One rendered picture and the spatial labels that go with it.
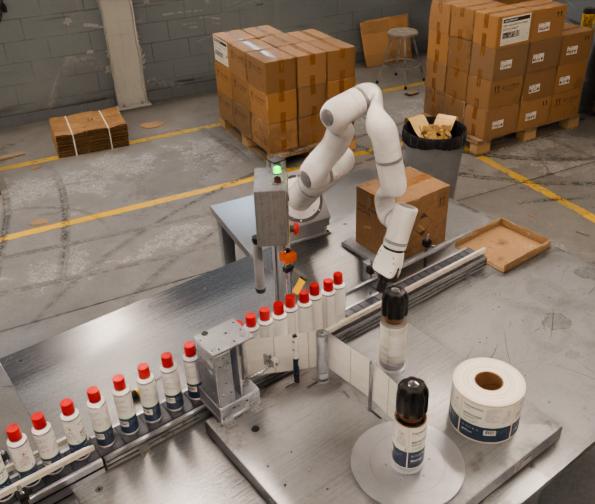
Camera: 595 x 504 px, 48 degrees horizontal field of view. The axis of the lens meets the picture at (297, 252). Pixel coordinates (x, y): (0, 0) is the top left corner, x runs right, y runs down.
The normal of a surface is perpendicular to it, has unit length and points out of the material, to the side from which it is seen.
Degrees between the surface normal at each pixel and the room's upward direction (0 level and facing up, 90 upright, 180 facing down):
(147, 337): 0
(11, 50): 90
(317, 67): 90
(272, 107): 90
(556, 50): 89
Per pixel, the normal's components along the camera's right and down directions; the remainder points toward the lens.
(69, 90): 0.44, 0.46
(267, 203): 0.04, 0.53
